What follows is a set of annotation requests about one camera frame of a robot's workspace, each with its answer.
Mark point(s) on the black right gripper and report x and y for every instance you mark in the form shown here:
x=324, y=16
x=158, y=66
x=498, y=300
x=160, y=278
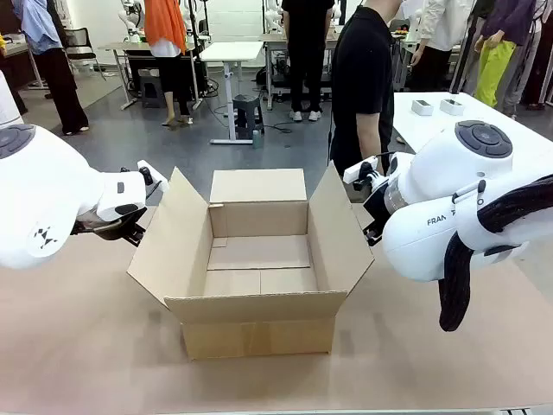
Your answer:
x=376, y=205

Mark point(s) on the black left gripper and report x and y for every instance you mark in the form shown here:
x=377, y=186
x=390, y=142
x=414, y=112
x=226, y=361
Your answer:
x=112, y=227

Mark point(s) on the brown cardboard box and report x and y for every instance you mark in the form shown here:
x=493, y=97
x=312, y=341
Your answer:
x=259, y=337

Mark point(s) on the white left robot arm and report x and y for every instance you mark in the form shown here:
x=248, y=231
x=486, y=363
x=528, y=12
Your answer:
x=43, y=181

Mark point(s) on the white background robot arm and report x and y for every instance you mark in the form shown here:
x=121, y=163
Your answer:
x=129, y=21
x=273, y=17

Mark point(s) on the person's right forearm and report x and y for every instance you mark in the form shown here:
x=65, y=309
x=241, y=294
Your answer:
x=370, y=138

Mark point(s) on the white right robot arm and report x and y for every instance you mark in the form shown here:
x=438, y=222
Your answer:
x=453, y=173

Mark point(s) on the large white table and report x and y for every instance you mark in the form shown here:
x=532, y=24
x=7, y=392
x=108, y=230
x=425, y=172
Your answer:
x=432, y=125

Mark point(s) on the small white box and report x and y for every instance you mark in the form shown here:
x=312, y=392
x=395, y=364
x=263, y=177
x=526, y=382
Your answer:
x=450, y=106
x=422, y=107

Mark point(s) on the green bottle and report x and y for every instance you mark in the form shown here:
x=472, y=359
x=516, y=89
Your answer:
x=257, y=139

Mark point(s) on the person in black shirt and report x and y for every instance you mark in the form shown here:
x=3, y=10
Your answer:
x=358, y=65

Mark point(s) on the dark stool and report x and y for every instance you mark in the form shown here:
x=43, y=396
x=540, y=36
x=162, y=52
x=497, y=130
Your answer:
x=152, y=88

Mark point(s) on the grey plastic stool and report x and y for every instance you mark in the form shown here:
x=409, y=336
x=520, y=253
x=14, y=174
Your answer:
x=247, y=112

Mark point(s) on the white cylindrical air purifier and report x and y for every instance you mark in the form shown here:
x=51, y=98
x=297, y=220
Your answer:
x=6, y=104

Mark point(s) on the background person in black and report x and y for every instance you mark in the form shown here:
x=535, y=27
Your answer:
x=307, y=43

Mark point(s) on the person in yellow-green trousers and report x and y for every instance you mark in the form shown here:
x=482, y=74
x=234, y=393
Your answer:
x=497, y=65

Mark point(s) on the black office chair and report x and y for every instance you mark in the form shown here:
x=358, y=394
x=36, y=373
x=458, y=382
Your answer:
x=82, y=41

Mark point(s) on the person in white shirt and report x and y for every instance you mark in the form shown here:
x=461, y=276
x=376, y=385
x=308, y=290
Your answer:
x=440, y=26

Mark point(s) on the metal leg work table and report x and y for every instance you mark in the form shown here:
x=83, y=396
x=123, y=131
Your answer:
x=274, y=38

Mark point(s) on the white standing desk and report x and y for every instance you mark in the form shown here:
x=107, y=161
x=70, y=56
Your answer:
x=233, y=49

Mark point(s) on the person in orange shirt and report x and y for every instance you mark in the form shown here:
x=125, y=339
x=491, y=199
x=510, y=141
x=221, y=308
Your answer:
x=162, y=17

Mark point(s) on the person in blue shirt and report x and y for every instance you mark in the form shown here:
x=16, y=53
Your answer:
x=43, y=21

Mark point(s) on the person in dark clothes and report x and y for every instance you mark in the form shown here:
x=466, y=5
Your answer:
x=540, y=52

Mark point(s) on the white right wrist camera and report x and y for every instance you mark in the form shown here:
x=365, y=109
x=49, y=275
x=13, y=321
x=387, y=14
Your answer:
x=358, y=169

